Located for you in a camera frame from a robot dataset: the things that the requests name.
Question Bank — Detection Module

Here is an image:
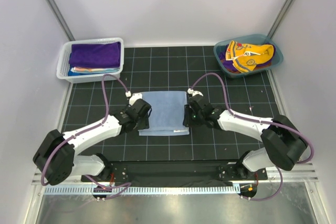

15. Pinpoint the light blue white towel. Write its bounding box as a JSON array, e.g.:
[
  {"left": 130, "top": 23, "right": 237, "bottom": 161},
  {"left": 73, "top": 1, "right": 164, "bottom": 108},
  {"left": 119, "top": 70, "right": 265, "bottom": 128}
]
[{"left": 139, "top": 91, "right": 190, "bottom": 136}]

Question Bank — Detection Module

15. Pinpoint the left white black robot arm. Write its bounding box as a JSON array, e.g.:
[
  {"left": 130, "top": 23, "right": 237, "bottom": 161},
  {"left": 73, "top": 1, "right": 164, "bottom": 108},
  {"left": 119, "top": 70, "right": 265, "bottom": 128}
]
[{"left": 33, "top": 98, "right": 152, "bottom": 186}]

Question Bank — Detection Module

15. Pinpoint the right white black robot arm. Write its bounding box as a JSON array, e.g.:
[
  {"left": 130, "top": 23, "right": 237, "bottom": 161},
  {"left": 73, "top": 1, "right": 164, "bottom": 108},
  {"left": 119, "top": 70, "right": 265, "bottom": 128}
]
[{"left": 184, "top": 92, "right": 308, "bottom": 180}]

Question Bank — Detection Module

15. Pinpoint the teal plastic bin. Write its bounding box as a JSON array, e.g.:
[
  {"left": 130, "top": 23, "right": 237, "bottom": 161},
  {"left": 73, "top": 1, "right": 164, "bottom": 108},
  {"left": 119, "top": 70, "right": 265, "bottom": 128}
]
[{"left": 213, "top": 34, "right": 284, "bottom": 79}]

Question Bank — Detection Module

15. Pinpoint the yellow purple patterned towel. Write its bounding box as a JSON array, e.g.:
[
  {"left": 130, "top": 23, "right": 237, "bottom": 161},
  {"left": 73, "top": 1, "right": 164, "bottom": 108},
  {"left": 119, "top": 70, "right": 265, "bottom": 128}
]
[{"left": 219, "top": 40, "right": 276, "bottom": 74}]

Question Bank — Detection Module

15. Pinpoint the orange patterned folded towel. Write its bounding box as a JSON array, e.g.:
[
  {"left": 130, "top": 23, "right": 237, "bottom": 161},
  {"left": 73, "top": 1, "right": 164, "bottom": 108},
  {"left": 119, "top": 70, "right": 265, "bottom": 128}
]
[{"left": 70, "top": 67, "right": 120, "bottom": 74}]

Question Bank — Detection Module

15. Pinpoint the blue folded towel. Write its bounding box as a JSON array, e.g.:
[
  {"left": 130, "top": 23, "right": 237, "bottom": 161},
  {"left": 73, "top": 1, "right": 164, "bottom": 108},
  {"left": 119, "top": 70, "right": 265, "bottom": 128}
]
[{"left": 68, "top": 70, "right": 80, "bottom": 76}]

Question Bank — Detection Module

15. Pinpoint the white plastic basket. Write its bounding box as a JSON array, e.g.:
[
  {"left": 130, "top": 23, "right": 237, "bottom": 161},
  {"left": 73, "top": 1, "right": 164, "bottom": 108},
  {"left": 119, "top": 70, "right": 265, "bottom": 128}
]
[{"left": 56, "top": 37, "right": 124, "bottom": 83}]

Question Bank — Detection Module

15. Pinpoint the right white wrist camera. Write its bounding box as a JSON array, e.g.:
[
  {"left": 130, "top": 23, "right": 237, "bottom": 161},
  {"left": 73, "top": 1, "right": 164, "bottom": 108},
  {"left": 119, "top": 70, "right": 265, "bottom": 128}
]
[{"left": 191, "top": 90, "right": 203, "bottom": 97}]

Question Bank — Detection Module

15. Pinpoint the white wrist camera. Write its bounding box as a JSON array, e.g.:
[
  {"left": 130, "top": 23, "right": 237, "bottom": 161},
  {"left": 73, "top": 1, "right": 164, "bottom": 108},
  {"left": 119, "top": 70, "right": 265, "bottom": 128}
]
[
  {"left": 129, "top": 93, "right": 142, "bottom": 106},
  {"left": 191, "top": 90, "right": 203, "bottom": 97}
]

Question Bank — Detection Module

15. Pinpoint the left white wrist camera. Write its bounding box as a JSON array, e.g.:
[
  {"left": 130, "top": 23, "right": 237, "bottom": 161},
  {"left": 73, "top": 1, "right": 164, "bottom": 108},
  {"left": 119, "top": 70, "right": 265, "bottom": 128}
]
[{"left": 129, "top": 93, "right": 142, "bottom": 106}]

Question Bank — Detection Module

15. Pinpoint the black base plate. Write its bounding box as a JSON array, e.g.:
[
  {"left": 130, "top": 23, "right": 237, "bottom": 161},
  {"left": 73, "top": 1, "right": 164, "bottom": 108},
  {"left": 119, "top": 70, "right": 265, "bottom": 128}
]
[{"left": 91, "top": 160, "right": 267, "bottom": 185}]

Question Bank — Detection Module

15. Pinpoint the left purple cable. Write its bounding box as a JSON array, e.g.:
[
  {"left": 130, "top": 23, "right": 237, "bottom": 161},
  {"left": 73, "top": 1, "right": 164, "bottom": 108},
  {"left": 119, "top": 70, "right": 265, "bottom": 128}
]
[{"left": 41, "top": 73, "right": 132, "bottom": 200}]

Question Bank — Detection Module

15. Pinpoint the purple cable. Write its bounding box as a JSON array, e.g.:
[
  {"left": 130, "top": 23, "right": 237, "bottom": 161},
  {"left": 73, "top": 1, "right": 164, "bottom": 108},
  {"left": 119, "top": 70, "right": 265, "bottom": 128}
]
[
  {"left": 41, "top": 73, "right": 132, "bottom": 200},
  {"left": 186, "top": 72, "right": 314, "bottom": 200}
]

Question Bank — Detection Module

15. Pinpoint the white slotted cable duct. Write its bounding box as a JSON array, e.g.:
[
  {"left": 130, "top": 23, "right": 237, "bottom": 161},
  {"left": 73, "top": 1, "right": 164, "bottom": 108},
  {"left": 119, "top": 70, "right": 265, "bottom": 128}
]
[{"left": 44, "top": 184, "right": 240, "bottom": 196}]

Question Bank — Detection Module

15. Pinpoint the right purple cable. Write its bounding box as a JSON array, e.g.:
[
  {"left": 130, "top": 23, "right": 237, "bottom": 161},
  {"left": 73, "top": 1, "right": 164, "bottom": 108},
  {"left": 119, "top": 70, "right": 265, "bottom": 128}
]
[{"left": 186, "top": 72, "right": 314, "bottom": 200}]

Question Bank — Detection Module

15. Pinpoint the aluminium rail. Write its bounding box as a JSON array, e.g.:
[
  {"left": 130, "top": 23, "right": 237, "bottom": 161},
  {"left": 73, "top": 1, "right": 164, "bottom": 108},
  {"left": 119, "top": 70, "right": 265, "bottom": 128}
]
[{"left": 31, "top": 162, "right": 319, "bottom": 185}]

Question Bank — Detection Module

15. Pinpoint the right aluminium frame post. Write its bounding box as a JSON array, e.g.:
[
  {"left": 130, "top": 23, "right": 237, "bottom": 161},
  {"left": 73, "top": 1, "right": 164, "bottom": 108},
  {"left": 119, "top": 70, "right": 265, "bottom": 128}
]
[{"left": 267, "top": 0, "right": 295, "bottom": 39}]

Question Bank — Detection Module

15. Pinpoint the aluminium frame post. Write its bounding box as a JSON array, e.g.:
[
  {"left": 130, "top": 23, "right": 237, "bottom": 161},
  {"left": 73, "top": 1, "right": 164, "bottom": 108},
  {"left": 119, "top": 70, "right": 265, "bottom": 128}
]
[
  {"left": 45, "top": 0, "right": 75, "bottom": 41},
  {"left": 267, "top": 0, "right": 295, "bottom": 39}
]

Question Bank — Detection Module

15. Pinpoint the left aluminium frame post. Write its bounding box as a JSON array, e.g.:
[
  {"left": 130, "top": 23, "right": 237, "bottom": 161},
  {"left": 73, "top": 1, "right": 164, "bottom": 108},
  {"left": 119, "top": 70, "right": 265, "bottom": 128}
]
[{"left": 45, "top": 0, "right": 75, "bottom": 41}]

